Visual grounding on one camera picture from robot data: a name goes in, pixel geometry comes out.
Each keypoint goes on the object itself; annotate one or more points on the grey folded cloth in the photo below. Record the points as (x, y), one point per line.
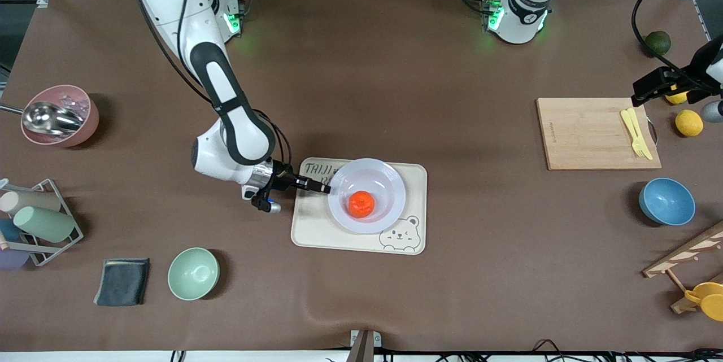
(121, 283)

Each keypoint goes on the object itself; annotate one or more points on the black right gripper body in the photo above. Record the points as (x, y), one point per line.
(282, 177)

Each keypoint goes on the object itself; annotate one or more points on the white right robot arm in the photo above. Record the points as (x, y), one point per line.
(217, 77)

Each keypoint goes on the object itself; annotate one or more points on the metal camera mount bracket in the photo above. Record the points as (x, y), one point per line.
(361, 348)

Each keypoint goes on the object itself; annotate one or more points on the cream bear print tray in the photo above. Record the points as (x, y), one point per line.
(316, 226)

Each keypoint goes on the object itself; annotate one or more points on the beige cup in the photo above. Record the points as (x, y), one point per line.
(31, 201)

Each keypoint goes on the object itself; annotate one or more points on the wooden peg rack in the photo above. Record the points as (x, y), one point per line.
(686, 252)

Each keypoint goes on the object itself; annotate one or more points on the mint green cup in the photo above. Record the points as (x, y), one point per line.
(45, 223)

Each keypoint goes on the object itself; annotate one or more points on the mint green bowl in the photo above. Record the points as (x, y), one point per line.
(193, 273)

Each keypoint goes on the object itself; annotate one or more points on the shiny metal scoop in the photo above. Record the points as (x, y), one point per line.
(51, 119)

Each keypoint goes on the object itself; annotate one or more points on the clear plastic ice cubes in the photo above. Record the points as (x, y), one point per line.
(79, 105)

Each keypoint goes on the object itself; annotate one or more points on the wooden cutting board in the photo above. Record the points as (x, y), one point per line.
(570, 119)

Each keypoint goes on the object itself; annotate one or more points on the yellow plastic knife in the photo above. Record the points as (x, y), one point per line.
(632, 114)

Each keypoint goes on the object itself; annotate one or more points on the purple cup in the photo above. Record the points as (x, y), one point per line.
(11, 260)

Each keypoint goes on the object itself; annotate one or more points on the pink bowl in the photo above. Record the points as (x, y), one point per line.
(85, 125)

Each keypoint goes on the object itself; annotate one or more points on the blue cup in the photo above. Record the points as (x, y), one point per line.
(8, 230)

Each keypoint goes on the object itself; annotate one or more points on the yellow lemon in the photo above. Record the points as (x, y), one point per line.
(689, 123)
(676, 97)

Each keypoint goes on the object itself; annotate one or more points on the dark green lime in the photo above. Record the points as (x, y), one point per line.
(658, 44)

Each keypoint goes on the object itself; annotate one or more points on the yellow mug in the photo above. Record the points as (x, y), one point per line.
(710, 300)

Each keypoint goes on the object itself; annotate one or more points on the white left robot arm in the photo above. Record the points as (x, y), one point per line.
(517, 20)

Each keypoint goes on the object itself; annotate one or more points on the orange fruit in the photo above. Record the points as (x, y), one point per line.
(361, 204)

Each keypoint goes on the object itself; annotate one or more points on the white round plate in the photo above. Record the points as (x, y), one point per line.
(384, 181)

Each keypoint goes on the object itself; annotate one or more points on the blue bowl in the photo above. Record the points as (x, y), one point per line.
(666, 202)

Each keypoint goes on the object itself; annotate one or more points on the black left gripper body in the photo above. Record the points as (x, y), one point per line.
(696, 70)

